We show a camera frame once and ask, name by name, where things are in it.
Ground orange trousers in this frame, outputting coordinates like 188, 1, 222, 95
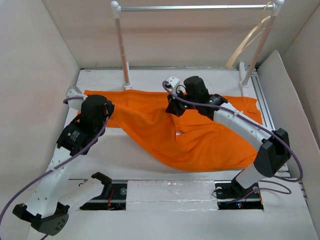
99, 89, 257, 172

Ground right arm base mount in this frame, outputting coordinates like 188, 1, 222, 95
211, 181, 264, 211

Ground white clothes rack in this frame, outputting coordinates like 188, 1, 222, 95
110, 0, 285, 97

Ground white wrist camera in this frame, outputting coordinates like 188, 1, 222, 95
64, 86, 87, 111
165, 76, 180, 93

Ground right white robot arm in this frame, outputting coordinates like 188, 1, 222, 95
162, 76, 293, 202

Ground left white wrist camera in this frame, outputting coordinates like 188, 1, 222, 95
64, 86, 87, 111

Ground white foam board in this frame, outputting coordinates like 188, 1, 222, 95
256, 49, 320, 181

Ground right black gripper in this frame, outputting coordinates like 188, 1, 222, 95
165, 88, 198, 117

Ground beige wooden hanger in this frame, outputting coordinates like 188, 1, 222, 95
224, 1, 274, 69

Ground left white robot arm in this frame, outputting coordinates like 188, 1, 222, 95
12, 94, 115, 237

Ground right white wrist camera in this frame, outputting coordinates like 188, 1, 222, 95
165, 76, 180, 93

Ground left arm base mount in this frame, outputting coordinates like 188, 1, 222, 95
79, 181, 128, 211

